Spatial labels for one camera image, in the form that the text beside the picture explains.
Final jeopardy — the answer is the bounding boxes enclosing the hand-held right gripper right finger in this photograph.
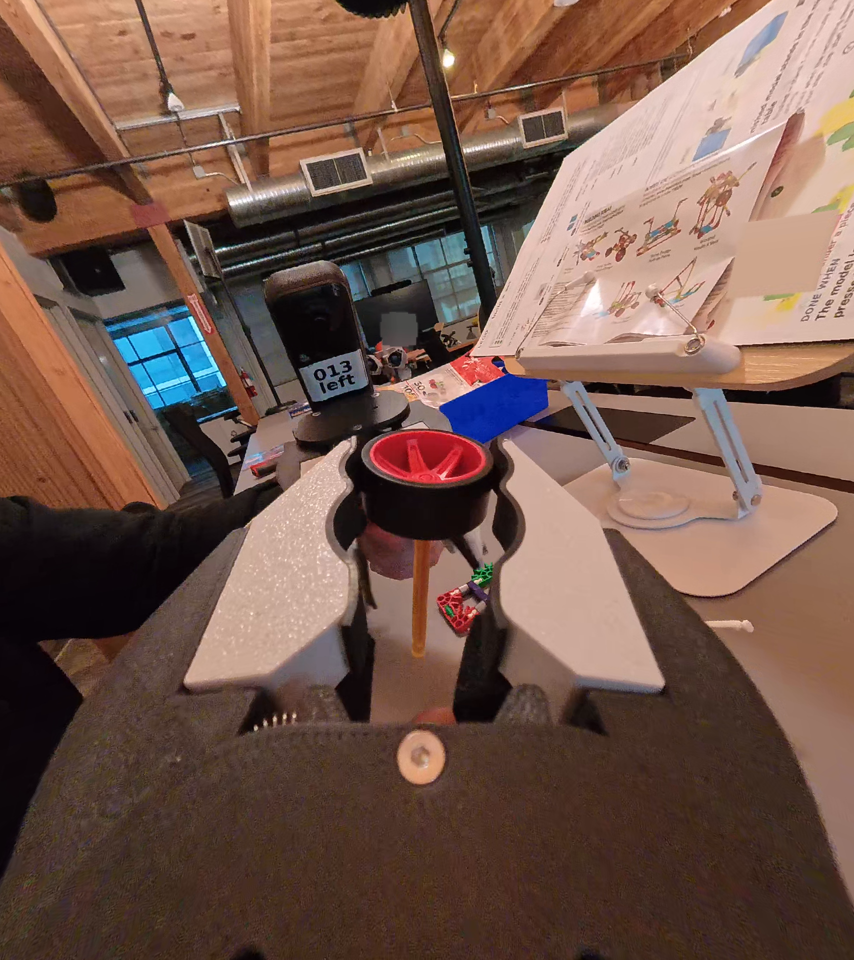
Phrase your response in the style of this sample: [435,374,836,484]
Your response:
[455,439,667,723]

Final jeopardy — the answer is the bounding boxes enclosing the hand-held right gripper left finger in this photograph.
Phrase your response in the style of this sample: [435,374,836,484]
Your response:
[184,439,377,723]

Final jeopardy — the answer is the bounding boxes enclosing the red black toy wheel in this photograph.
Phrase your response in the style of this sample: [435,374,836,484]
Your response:
[359,431,496,537]

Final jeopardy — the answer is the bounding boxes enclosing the plain blue plastic bin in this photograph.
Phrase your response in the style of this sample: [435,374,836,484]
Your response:
[438,375,550,445]

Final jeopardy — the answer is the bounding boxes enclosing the person's left forearm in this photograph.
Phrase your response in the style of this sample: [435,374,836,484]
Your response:
[0,480,286,646]

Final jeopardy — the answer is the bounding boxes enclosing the person's left hand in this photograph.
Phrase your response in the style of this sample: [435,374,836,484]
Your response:
[361,521,445,580]

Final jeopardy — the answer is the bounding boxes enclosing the black computer monitor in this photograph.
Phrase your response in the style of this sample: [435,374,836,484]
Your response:
[355,279,439,346]

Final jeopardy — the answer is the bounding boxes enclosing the red green connector piece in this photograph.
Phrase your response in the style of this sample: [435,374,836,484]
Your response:
[436,564,496,637]

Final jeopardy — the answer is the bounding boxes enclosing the white air vent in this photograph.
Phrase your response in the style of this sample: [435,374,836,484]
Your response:
[518,106,569,149]
[299,148,374,198]

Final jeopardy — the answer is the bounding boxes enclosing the printed toy packaging bag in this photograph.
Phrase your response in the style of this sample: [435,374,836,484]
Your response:
[397,356,507,410]

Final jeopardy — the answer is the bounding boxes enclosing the black office chair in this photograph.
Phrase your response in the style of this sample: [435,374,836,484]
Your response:
[164,405,237,496]

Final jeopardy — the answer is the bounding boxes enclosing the white document stand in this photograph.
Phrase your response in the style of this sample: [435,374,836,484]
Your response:
[505,333,854,599]

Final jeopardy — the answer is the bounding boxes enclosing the black metal pole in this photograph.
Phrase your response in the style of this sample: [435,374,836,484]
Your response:
[406,0,499,309]

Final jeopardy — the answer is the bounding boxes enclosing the white instruction sheet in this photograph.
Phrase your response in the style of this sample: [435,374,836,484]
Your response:
[472,0,854,357]

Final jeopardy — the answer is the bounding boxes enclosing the silver ventilation duct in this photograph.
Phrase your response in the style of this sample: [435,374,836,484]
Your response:
[224,105,638,230]

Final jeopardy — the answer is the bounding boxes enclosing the black wall speaker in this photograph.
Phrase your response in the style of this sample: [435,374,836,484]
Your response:
[59,247,126,295]

